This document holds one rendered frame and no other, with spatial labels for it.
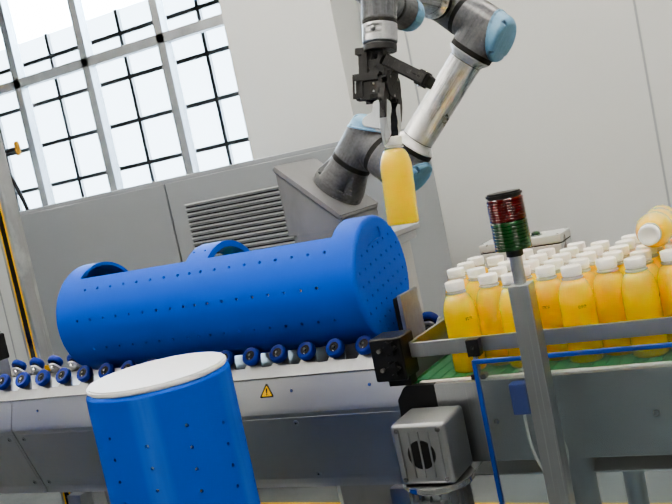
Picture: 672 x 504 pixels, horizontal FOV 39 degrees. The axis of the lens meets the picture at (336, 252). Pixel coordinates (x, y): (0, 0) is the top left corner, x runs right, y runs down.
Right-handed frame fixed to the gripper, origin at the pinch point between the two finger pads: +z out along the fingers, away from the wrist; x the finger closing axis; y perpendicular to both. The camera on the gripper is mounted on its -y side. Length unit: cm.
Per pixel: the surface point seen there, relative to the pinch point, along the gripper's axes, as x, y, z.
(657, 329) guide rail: 6, -52, 40
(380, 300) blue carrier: -12.0, 9.1, 33.7
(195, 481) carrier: 35, 27, 66
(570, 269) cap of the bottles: 2.8, -36.3, 28.6
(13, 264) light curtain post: -49, 153, 20
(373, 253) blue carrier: -11.3, 10.1, 23.2
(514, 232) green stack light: 26.8, -32.2, 22.3
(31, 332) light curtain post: -53, 150, 42
